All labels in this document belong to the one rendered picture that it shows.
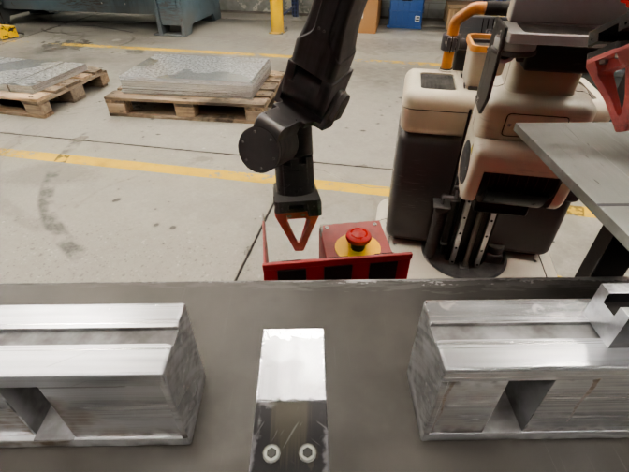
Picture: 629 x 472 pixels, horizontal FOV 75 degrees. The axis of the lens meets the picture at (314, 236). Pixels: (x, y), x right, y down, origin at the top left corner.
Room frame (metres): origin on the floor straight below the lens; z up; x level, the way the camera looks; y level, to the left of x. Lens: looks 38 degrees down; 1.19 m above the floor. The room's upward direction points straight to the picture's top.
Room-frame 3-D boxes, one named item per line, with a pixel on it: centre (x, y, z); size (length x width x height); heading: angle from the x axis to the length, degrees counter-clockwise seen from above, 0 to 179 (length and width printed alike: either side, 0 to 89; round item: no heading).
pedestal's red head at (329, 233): (0.48, -0.02, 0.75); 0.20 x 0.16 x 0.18; 97
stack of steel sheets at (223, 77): (3.28, 0.89, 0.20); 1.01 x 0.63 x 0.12; 82
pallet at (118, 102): (3.27, 0.89, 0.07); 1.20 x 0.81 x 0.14; 82
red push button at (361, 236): (0.49, -0.07, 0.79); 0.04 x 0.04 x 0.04
